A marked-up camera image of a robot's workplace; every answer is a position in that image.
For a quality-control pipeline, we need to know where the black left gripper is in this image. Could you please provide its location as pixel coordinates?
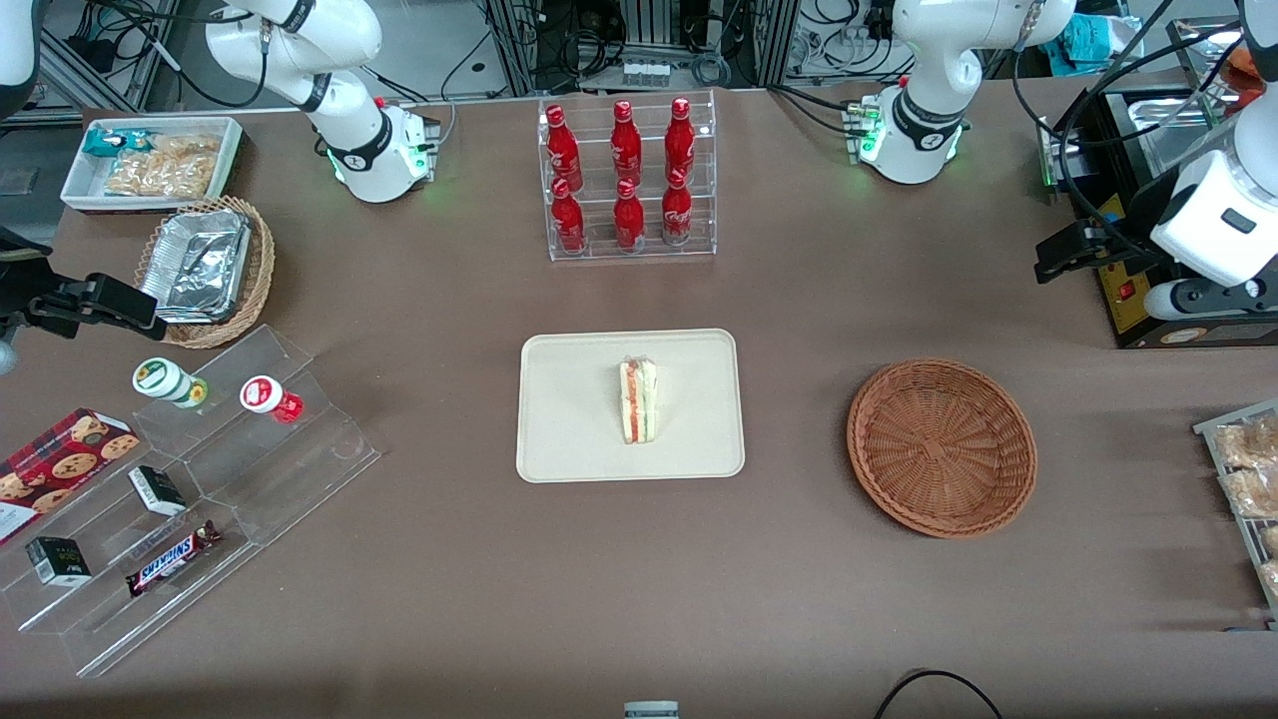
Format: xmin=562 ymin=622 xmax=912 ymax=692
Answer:
xmin=1034 ymin=220 xmax=1144 ymax=286

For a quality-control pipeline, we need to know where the triangular sandwich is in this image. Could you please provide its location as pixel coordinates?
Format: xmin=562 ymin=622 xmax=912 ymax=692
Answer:
xmin=618 ymin=357 xmax=659 ymax=445

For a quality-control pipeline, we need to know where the aluminium foil tray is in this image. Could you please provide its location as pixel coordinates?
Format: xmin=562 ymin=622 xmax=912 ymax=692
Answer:
xmin=140 ymin=210 xmax=253 ymax=324

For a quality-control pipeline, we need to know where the light wicker basket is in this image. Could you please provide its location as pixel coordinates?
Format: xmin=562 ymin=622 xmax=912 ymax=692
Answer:
xmin=134 ymin=196 xmax=277 ymax=351

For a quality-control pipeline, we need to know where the round brown wicker basket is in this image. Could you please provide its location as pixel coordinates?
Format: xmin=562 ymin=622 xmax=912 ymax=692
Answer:
xmin=846 ymin=359 xmax=1039 ymax=540

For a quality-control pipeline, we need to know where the tray of pastries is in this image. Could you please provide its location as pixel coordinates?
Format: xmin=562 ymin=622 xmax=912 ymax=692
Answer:
xmin=1193 ymin=399 xmax=1278 ymax=630

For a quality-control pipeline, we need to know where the beige plastic tray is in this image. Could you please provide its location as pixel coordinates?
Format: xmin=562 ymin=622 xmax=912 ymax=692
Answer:
xmin=515 ymin=329 xmax=747 ymax=484

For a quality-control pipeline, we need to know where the green lid yogurt bottle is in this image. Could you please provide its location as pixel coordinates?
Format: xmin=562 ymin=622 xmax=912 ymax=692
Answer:
xmin=132 ymin=357 xmax=210 ymax=409

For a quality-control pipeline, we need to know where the black food warmer machine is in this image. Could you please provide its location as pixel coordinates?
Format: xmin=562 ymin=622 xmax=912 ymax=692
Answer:
xmin=1036 ymin=15 xmax=1278 ymax=351

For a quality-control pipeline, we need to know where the red lid yogurt bottle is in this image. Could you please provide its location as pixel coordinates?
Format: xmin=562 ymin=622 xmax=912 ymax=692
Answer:
xmin=240 ymin=374 xmax=306 ymax=424

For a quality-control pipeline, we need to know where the clear bag of crackers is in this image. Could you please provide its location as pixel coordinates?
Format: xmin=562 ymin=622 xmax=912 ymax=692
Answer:
xmin=150 ymin=133 xmax=223 ymax=163
xmin=105 ymin=152 xmax=217 ymax=199

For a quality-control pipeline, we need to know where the white rectangular snack bin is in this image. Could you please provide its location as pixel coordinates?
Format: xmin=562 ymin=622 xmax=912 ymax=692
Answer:
xmin=60 ymin=116 xmax=246 ymax=214

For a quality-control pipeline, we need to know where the red cookie box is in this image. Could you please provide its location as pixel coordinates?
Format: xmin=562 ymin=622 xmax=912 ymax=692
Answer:
xmin=0 ymin=407 xmax=141 ymax=545

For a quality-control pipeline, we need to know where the small black box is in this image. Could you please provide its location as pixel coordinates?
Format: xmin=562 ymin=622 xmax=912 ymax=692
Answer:
xmin=25 ymin=536 xmax=93 ymax=587
xmin=128 ymin=465 xmax=188 ymax=517

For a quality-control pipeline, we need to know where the steel food pan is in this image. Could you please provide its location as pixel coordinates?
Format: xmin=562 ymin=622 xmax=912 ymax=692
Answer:
xmin=1128 ymin=95 xmax=1234 ymax=176

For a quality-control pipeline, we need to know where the teal snack packet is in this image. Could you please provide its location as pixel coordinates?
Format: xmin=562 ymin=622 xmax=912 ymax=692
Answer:
xmin=82 ymin=128 xmax=151 ymax=159

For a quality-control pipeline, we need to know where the clear acrylic tiered stand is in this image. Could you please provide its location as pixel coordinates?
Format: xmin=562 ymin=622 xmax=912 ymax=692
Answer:
xmin=0 ymin=324 xmax=382 ymax=680

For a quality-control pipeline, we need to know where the teal cloth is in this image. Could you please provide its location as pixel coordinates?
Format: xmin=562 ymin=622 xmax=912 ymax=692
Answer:
xmin=1038 ymin=14 xmax=1144 ymax=76

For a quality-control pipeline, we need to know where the Snickers chocolate bar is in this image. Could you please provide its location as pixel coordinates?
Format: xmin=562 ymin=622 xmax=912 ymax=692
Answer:
xmin=125 ymin=520 xmax=223 ymax=598

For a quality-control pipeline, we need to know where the bagged bread roll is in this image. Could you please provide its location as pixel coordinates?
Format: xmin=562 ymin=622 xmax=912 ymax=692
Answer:
xmin=1220 ymin=467 xmax=1278 ymax=520
xmin=1211 ymin=414 xmax=1278 ymax=470

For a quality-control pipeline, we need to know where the clear acrylic bottle rack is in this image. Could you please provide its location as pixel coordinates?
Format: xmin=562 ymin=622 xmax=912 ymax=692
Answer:
xmin=537 ymin=90 xmax=718 ymax=263

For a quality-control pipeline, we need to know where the red cola bottle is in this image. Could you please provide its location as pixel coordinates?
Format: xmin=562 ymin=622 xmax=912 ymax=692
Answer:
xmin=661 ymin=170 xmax=694 ymax=247
xmin=545 ymin=104 xmax=584 ymax=191
xmin=613 ymin=178 xmax=646 ymax=251
xmin=610 ymin=100 xmax=643 ymax=187
xmin=665 ymin=97 xmax=696 ymax=185
xmin=550 ymin=178 xmax=587 ymax=253

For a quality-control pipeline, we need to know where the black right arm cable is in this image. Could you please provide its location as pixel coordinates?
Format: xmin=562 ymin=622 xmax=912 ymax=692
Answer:
xmin=88 ymin=0 xmax=273 ymax=109

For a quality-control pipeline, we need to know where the aluminium frame rack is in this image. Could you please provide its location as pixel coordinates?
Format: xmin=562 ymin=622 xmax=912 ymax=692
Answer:
xmin=484 ymin=0 xmax=805 ymax=96

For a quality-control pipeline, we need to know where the black floor cable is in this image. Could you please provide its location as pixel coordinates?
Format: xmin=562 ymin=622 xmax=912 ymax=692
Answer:
xmin=874 ymin=669 xmax=1004 ymax=719

